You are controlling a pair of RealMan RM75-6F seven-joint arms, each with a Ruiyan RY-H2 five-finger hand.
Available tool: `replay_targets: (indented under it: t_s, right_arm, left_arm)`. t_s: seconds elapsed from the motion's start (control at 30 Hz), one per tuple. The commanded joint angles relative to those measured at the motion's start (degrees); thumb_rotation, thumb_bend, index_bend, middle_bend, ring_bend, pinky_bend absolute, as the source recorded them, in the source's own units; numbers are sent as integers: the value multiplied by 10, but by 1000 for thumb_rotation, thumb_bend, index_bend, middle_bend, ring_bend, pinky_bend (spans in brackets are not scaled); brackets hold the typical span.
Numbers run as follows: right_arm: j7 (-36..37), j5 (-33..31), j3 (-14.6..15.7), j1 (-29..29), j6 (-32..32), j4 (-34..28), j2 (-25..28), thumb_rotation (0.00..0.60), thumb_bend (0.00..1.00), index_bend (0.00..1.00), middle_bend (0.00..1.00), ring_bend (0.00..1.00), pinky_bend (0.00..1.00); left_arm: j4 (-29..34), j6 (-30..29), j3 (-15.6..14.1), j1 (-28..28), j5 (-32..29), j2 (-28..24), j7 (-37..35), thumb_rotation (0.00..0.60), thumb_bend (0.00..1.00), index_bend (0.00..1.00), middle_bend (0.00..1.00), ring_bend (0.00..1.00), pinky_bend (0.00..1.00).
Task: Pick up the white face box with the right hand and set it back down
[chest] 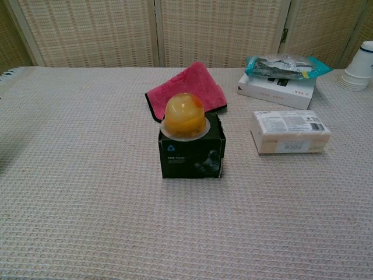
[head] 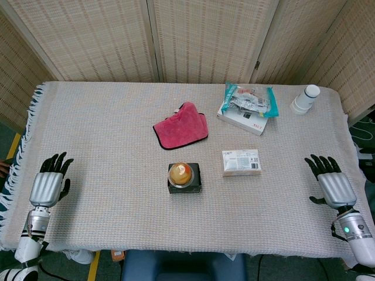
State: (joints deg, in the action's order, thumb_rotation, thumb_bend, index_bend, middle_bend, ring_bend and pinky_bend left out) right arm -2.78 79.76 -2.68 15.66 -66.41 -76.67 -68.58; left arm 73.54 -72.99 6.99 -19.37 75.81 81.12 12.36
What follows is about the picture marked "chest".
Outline pink towel with black trim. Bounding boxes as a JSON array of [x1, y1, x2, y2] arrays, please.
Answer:
[[145, 60, 228, 123]]

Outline stack of white paper cups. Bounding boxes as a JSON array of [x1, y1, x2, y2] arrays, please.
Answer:
[[337, 40, 373, 92]]

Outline woven folding screen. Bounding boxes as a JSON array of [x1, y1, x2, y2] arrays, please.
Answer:
[[0, 0, 373, 69]]

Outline yellow fruit jelly cup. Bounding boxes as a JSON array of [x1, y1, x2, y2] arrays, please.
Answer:
[[160, 92, 211, 143]]

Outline beige woven tablecloth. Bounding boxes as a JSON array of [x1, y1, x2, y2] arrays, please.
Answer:
[[0, 66, 373, 280]]

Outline black VIVE tracker box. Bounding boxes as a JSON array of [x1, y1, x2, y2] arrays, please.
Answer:
[[158, 112, 227, 180]]

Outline flat white cardboard box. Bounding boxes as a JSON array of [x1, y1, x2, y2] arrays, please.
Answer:
[[235, 71, 317, 111]]

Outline teal wet wipe pack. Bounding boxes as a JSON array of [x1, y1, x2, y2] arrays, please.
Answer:
[[244, 53, 335, 81]]

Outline tissue pack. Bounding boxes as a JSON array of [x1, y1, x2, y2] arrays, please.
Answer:
[[250, 110, 332, 156]]

